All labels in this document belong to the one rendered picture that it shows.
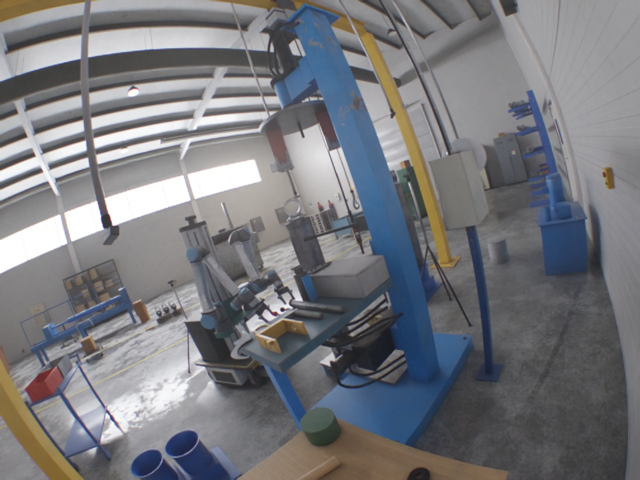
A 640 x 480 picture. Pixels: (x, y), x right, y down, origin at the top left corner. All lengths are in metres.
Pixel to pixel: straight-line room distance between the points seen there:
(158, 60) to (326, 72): 5.12
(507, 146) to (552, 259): 8.45
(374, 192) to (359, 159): 0.21
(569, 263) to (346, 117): 2.85
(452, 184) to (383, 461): 1.31
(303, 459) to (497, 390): 1.59
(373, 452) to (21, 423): 1.95
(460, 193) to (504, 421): 1.41
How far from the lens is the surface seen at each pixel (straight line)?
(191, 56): 6.72
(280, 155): 1.98
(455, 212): 1.58
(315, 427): 0.79
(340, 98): 1.66
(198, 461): 2.13
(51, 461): 2.23
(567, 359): 2.36
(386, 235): 1.61
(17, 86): 6.46
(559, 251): 3.43
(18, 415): 2.11
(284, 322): 1.23
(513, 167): 11.56
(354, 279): 1.28
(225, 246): 9.64
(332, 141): 1.97
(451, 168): 1.54
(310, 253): 2.19
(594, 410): 2.04
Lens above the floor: 1.55
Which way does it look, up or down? 7 degrees down
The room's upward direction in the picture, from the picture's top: 19 degrees counter-clockwise
